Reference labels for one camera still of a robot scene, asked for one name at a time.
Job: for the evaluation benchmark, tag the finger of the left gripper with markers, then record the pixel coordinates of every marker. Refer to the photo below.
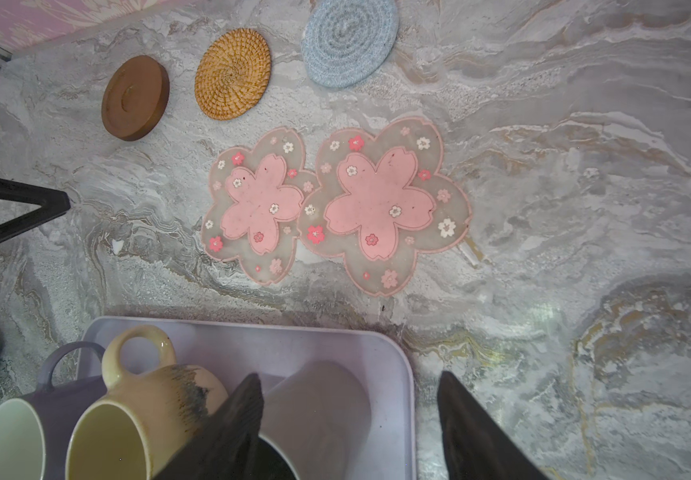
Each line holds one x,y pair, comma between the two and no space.
50,204

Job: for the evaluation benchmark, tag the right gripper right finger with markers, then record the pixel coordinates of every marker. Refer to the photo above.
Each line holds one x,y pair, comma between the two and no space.
474,445

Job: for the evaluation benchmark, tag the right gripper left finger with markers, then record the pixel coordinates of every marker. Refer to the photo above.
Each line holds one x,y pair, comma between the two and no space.
226,446

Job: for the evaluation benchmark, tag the brown wooden coaster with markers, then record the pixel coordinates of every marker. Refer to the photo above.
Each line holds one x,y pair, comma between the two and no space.
135,98

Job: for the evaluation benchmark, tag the pink flower coaster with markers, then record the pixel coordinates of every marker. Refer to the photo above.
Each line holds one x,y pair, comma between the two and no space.
258,194
382,201

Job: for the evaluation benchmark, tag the woven rattan coaster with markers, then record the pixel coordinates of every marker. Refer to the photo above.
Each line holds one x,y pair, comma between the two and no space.
233,74

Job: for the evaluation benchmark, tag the blue woven coaster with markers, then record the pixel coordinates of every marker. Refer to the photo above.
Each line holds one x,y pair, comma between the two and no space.
345,41

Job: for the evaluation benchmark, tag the small lavender white cup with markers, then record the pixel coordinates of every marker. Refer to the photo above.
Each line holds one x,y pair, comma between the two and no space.
35,429

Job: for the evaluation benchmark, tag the grey mug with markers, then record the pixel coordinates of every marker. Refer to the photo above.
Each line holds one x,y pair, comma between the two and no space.
317,420

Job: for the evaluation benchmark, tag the beige ceramic mug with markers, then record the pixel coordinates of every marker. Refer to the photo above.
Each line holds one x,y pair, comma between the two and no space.
144,419

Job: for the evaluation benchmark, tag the lavender silicone tray mat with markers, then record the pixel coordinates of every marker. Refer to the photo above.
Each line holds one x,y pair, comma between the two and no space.
231,351

